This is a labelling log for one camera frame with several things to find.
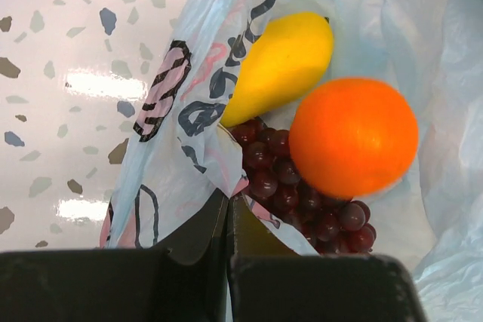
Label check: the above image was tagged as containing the yellow lemon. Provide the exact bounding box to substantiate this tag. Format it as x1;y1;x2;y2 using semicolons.
220;11;334;128

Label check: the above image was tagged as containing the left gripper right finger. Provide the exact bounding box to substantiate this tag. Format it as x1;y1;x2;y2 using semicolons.
227;195;426;322

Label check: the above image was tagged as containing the dark red grape bunch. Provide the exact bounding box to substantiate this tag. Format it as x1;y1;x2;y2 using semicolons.
229;119;377;255

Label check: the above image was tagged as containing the orange fruit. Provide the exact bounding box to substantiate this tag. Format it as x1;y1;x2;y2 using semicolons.
289;78;419;197

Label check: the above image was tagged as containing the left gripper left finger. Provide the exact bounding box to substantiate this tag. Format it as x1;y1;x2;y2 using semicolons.
1;191;229;321

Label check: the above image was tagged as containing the light blue printed plastic bag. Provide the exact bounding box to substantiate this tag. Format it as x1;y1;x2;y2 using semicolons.
100;0;482;321

